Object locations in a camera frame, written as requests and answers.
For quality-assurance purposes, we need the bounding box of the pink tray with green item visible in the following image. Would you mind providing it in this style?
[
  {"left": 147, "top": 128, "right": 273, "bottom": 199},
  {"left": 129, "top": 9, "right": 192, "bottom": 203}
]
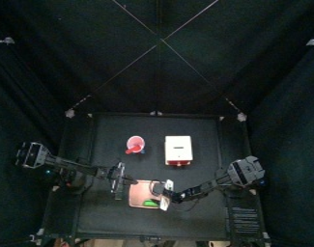
[{"left": 126, "top": 179, "right": 165, "bottom": 210}]

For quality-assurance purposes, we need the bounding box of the white toy appliance red base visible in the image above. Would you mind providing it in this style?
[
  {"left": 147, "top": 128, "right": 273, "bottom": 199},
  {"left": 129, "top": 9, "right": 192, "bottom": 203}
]
[{"left": 162, "top": 135, "right": 193, "bottom": 167}]

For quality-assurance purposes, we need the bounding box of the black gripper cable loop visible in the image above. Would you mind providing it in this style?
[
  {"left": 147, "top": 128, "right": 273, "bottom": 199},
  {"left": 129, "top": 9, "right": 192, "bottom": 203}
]
[{"left": 147, "top": 179, "right": 165, "bottom": 198}]

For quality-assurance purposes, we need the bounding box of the red plastic cup with handle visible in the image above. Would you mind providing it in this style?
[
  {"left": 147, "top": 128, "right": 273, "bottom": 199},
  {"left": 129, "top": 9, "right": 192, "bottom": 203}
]
[{"left": 123, "top": 135, "right": 147, "bottom": 155}]

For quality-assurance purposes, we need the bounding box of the thin diagonal frame cord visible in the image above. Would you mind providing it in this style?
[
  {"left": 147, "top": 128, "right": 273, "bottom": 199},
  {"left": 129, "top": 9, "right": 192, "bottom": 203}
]
[
  {"left": 68, "top": 0, "right": 220, "bottom": 111},
  {"left": 110, "top": 0, "right": 243, "bottom": 114}
]

